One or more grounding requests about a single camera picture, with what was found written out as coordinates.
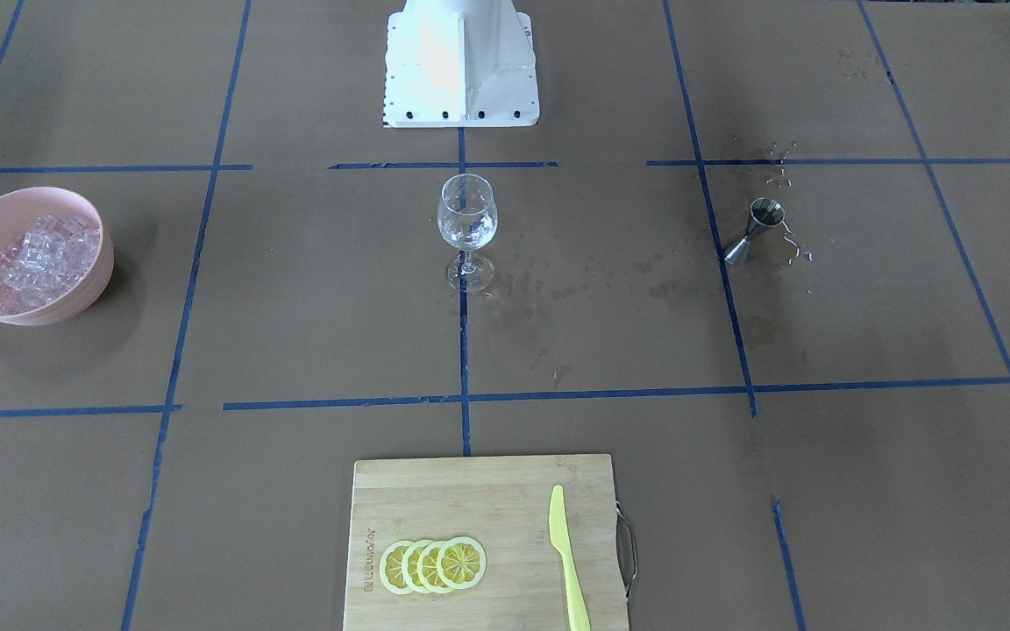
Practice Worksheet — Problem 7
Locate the steel double jigger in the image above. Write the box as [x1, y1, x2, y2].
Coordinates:
[724, 197, 786, 266]

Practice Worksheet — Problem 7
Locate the lemon slice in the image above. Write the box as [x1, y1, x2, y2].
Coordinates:
[437, 536, 487, 590]
[381, 540, 414, 595]
[416, 540, 455, 594]
[401, 539, 434, 592]

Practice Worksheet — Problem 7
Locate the yellow plastic knife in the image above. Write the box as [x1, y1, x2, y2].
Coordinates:
[548, 485, 592, 630]

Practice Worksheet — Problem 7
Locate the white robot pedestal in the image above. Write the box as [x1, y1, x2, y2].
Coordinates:
[382, 1, 541, 129]

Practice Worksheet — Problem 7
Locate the bamboo cutting board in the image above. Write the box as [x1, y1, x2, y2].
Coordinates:
[342, 454, 629, 630]

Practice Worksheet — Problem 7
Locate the clear ice cubes pile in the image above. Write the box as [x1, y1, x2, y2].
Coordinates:
[0, 213, 102, 316]

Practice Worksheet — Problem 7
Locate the pink bowl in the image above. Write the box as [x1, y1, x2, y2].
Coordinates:
[0, 185, 115, 326]

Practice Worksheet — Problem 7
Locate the clear wine glass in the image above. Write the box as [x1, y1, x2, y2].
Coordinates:
[437, 173, 500, 293]

